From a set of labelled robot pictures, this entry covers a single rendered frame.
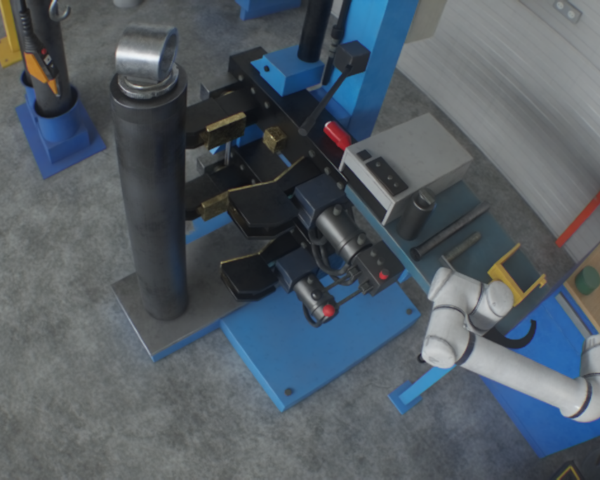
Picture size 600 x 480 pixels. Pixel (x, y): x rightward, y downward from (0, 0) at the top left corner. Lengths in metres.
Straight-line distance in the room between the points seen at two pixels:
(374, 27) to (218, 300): 1.43
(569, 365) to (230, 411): 1.55
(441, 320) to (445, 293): 0.08
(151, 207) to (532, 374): 1.21
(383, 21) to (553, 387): 1.19
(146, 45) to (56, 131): 1.87
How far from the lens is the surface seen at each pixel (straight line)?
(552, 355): 2.43
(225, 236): 2.69
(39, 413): 2.61
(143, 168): 1.56
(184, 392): 2.52
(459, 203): 1.90
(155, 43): 1.30
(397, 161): 1.73
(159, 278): 2.11
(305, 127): 1.50
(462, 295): 1.30
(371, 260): 1.71
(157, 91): 1.38
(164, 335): 2.46
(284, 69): 1.95
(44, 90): 2.93
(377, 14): 1.72
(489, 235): 1.88
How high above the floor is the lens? 2.43
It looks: 58 degrees down
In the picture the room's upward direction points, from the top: 15 degrees clockwise
